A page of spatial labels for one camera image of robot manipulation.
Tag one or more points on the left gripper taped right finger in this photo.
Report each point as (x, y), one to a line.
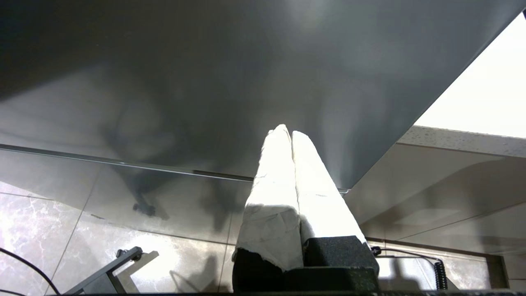
(324, 205)

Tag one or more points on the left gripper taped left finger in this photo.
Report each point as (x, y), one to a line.
(271, 213)

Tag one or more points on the grey glossy lower door panel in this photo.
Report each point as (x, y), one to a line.
(185, 197)

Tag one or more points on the beige base cabinet front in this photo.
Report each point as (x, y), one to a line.
(431, 189)

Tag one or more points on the grey glossy cabinet door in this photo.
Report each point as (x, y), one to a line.
(205, 82)

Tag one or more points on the tall beige cabinet side panel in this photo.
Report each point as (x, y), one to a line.
(485, 90)

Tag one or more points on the grey metal base bracket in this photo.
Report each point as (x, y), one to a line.
(102, 279)

